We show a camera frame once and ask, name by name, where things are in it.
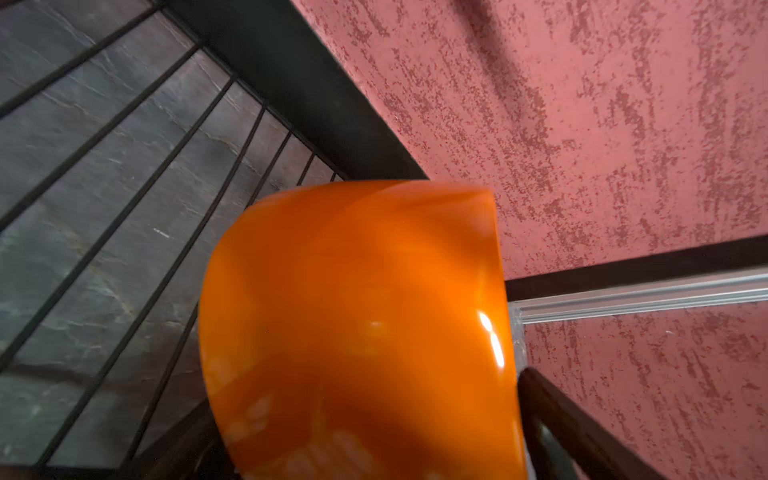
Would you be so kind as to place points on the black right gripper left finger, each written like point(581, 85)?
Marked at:
point(191, 449)

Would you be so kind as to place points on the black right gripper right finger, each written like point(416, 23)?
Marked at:
point(563, 439)

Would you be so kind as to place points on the orange plastic bowl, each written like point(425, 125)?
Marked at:
point(360, 330)

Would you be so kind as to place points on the black wire dish rack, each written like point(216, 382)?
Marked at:
point(625, 143)

